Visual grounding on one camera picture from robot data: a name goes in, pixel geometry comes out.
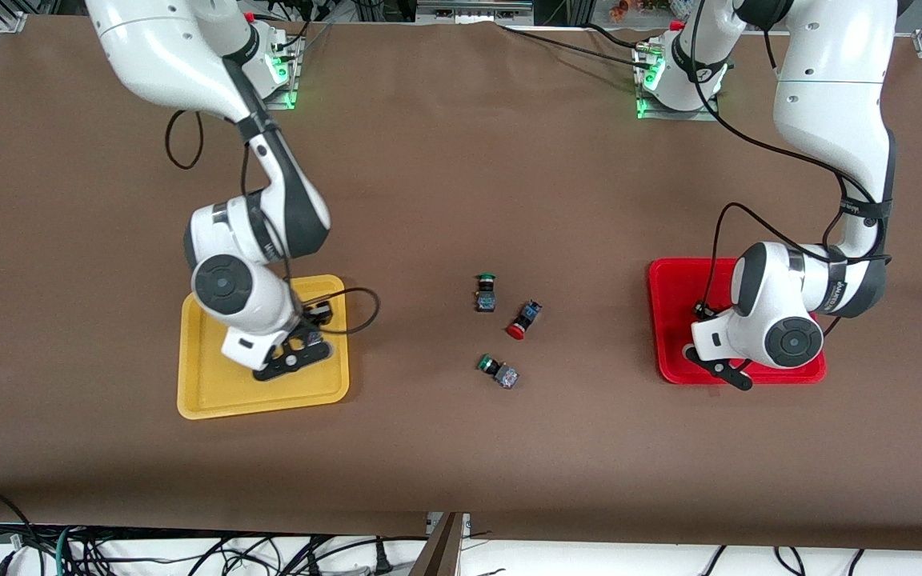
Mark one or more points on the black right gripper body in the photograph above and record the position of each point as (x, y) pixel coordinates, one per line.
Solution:
(310, 321)

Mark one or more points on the red push button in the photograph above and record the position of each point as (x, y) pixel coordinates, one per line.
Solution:
(519, 330)

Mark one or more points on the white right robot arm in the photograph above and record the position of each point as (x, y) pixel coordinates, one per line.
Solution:
(225, 288)

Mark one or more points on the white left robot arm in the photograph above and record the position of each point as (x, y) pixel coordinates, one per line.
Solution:
(829, 80)

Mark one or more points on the red plastic tray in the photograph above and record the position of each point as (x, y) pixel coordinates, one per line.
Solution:
(673, 280)

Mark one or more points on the yellow plastic tray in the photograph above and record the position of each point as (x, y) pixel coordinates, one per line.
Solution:
(205, 384)

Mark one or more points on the green push button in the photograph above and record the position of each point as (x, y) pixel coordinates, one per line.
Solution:
(505, 375)
(486, 299)

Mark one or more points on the brown table cloth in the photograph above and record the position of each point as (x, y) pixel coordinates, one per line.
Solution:
(461, 200)

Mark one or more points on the black power plug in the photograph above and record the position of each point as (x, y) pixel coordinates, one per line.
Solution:
(383, 560)

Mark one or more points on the aluminium support beam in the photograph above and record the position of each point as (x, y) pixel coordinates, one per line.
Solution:
(441, 552)

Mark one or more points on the colourful background objects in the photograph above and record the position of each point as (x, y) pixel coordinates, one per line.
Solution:
(625, 10)

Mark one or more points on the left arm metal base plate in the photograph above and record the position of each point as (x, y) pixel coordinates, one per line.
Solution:
(681, 115)

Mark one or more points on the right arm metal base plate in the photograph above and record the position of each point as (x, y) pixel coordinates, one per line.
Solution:
(281, 98)

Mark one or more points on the silver aluminium frame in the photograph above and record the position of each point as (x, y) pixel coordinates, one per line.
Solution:
(469, 12)

